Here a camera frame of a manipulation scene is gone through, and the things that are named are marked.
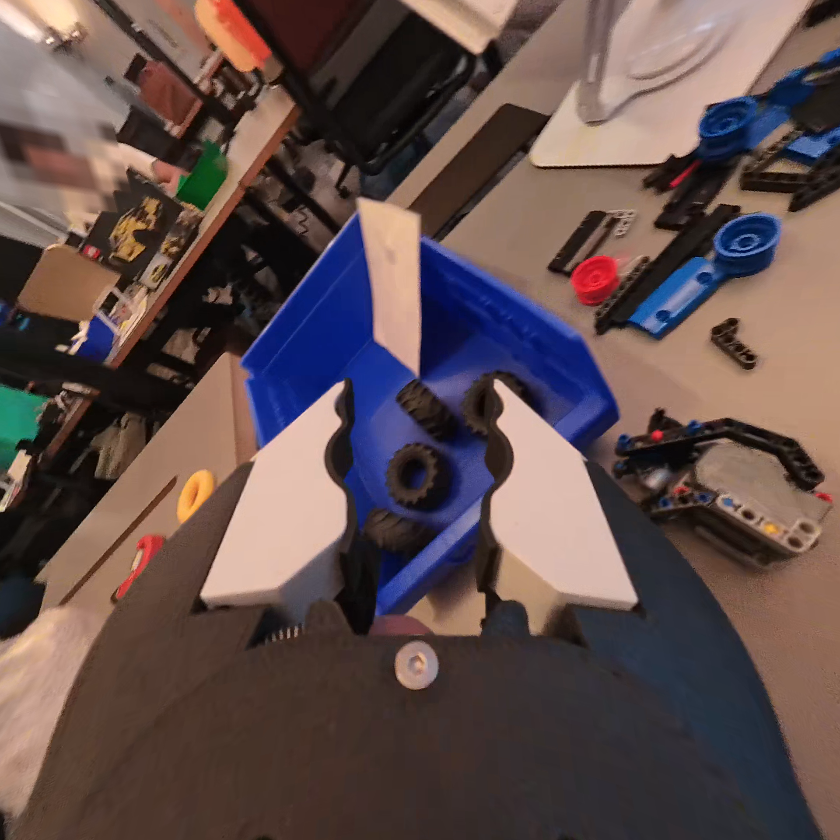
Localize red handled cutter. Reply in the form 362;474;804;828
113;533;166;601

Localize small blue brick panel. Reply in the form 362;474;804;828
748;66;821;152

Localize clear plastic bag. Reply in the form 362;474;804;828
0;604;109;818

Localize blue toy wheel rim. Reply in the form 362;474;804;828
697;96;760;160
712;212;784;277

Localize grey and black brick assembly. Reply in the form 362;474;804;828
612;407;834;568

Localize black and yellow toy box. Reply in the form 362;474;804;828
85;169;186;265

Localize yellow tape roll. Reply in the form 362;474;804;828
177;469;216;524

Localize green bin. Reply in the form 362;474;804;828
176;140;228;212

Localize black angular beam frame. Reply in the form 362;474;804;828
740;128;840;212

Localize grey desk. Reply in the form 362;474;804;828
226;0;840;837

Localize blue panel with holes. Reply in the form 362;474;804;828
781;128;840;165

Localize small black L beam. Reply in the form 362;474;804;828
710;318;760;370

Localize cardboard box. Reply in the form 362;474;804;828
16;244;120;324

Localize dark desk cable cover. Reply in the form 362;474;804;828
407;103;551;238

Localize black rectangular frame piece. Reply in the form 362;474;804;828
643;152;742;232

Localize white paper strip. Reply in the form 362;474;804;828
356;197;423;376

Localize long black beam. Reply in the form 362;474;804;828
592;203;742;336

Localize red toy wheel rim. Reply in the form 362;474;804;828
570;255;620;307

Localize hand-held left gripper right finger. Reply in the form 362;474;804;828
474;379;641;614

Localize black rubber tyre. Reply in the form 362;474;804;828
386;443;452;508
461;371;536;435
395;379;457;439
363;508;437;559

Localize clear round stand disc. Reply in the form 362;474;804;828
576;0;746;126

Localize blue plastic bin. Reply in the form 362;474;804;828
241;211;621;616

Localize long blue curved panel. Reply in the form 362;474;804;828
628;256;731;340

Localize black office chair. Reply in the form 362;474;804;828
289;13;476;175

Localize orange object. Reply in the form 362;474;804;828
193;0;273;73

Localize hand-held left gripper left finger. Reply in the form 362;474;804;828
199;381;358;611

